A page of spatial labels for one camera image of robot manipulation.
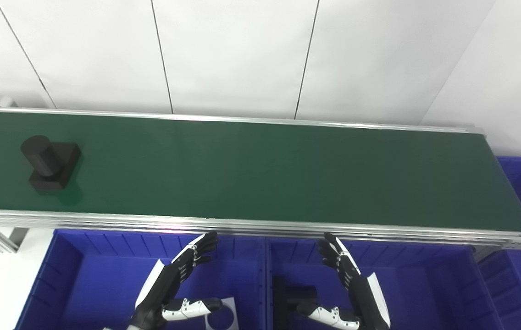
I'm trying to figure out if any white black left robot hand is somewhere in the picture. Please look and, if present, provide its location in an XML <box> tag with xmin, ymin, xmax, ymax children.
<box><xmin>131</xmin><ymin>231</ymin><xmax>224</xmax><ymax>330</ymax></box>

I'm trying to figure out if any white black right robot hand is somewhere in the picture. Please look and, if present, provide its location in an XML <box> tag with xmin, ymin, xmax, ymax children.
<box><xmin>295</xmin><ymin>232</ymin><xmax>392</xmax><ymax>330</ymax></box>

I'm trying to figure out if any black block with cylinder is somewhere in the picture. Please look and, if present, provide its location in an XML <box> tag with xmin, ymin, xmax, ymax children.
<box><xmin>20</xmin><ymin>135</ymin><xmax>82</xmax><ymax>192</ymax></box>

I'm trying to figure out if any black block part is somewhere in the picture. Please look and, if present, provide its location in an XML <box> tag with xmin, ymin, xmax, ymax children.
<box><xmin>272</xmin><ymin>275</ymin><xmax>318</xmax><ymax>330</ymax></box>

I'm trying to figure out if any green conveyor belt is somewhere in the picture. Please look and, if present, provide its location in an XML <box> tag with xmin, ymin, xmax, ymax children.
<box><xmin>0</xmin><ymin>106</ymin><xmax>521</xmax><ymax>251</ymax></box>
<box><xmin>0</xmin><ymin>110</ymin><xmax>521</xmax><ymax>233</ymax></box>

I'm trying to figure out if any grey plate with round hole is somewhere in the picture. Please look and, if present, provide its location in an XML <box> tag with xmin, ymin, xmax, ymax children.
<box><xmin>205</xmin><ymin>297</ymin><xmax>239</xmax><ymax>330</ymax></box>

